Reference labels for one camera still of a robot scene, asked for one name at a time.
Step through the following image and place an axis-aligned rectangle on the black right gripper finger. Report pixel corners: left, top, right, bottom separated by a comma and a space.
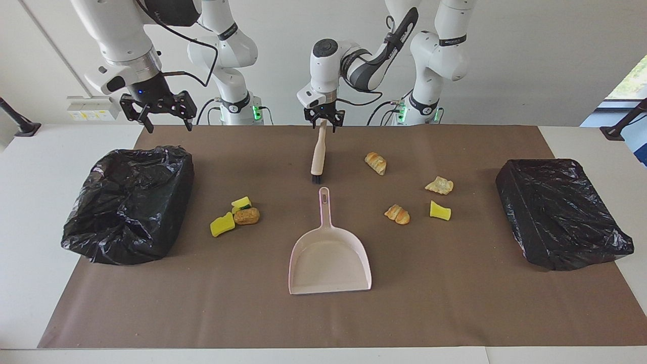
169, 90, 198, 132
119, 94, 155, 134

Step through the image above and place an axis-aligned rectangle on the beige brush with black bristles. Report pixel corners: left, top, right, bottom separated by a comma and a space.
310, 119, 329, 184

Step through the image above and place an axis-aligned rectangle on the large striped croissant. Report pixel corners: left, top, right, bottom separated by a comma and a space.
364, 152, 387, 176

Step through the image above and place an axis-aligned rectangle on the small golden croissant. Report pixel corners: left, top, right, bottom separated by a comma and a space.
384, 204, 410, 225

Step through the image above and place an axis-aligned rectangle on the brown peanut-shaped bread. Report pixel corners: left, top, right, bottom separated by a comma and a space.
234, 207, 261, 225

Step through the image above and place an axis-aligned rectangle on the pale pastry piece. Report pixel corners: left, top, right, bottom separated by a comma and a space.
425, 176, 454, 195

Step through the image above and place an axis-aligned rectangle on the pale pink plastic dustpan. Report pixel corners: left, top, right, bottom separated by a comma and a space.
288, 187, 373, 295

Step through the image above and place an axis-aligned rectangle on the black bin with crumpled bag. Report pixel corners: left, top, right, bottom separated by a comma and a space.
61, 146, 195, 265

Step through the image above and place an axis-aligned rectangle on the black bin with taut bag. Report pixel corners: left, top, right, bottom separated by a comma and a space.
495, 159, 634, 271

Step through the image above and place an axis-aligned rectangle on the black clamp stand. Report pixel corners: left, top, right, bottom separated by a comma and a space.
600, 98, 647, 141
0, 97, 42, 138

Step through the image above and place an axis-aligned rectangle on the brown paper table mat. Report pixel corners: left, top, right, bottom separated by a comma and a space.
38, 125, 647, 349

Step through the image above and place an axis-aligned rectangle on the black right base cable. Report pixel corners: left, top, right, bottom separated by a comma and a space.
196, 98, 223, 126

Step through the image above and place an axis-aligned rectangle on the black base cable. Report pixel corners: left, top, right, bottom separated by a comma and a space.
366, 96, 406, 126
196, 98, 223, 126

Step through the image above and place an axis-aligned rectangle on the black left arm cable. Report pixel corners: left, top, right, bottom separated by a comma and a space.
334, 15, 401, 108

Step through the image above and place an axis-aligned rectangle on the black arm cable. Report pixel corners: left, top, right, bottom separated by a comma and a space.
334, 15, 401, 108
134, 0, 220, 89

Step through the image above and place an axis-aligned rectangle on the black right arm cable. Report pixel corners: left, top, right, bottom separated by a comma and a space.
134, 0, 220, 89

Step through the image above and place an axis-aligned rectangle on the black left base cable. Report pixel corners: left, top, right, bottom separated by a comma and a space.
366, 96, 406, 126

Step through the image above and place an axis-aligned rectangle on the white wall socket box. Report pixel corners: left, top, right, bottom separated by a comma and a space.
67, 96, 120, 121

